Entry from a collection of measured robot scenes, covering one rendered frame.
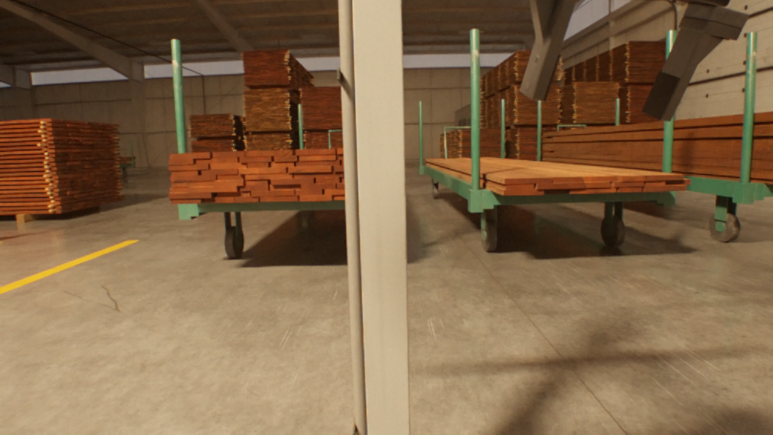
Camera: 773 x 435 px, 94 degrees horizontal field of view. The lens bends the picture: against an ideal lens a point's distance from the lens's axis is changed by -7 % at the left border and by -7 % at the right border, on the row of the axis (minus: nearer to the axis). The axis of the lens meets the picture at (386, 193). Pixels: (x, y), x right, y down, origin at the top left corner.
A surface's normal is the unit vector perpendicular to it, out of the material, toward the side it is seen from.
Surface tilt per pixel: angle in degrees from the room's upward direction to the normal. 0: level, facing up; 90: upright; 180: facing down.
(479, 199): 90
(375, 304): 90
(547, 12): 114
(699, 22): 83
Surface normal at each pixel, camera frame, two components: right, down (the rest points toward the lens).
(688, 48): -0.98, -0.08
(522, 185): 0.00, 0.11
